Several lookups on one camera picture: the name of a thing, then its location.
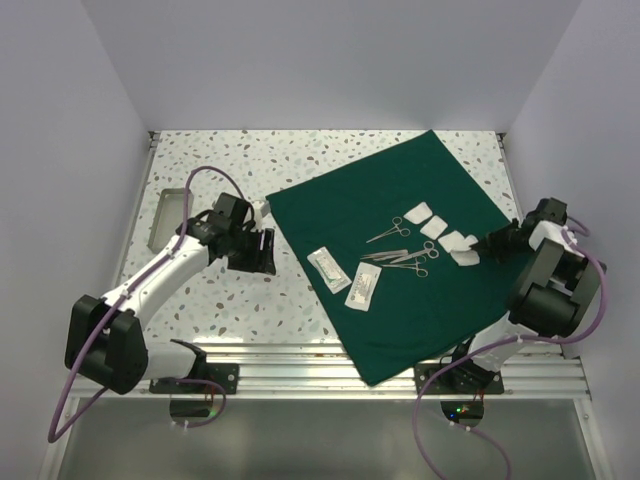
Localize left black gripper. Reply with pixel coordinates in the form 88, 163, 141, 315
228, 225, 275, 275

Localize white gauze pad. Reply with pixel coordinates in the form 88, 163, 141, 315
438, 230, 477, 253
450, 235, 480, 267
403, 202, 433, 225
420, 215, 448, 240

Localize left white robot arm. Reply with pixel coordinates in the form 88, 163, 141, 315
64, 218, 276, 395

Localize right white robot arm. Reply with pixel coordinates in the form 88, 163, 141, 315
445, 198, 607, 393

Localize silver surgical scissors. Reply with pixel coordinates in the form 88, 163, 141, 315
392, 240, 440, 264

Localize green surgical drape cloth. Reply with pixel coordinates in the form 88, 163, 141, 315
269, 132, 528, 386

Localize suture packet green thread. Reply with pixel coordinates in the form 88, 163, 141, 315
307, 247, 352, 294

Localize silver forceps lower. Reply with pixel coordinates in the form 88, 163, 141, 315
382, 256, 429, 278

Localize silver forceps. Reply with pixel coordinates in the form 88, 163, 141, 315
382, 256, 429, 278
366, 216, 411, 244

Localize silver forceps upper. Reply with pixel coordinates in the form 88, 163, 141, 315
366, 216, 411, 244

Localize metal instrument tray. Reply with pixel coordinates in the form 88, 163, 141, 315
147, 188, 193, 254

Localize white suture packet printed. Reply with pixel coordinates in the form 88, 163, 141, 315
345, 262, 382, 312

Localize silver tweezers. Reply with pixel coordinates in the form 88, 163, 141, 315
360, 249, 408, 261

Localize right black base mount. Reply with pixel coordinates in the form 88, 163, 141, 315
413, 354, 505, 427

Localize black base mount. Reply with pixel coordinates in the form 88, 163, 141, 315
149, 363, 240, 421
413, 354, 505, 427

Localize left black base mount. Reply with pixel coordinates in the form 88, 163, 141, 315
149, 363, 240, 421

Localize aluminium rail frame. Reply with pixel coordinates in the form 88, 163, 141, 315
34, 130, 601, 480

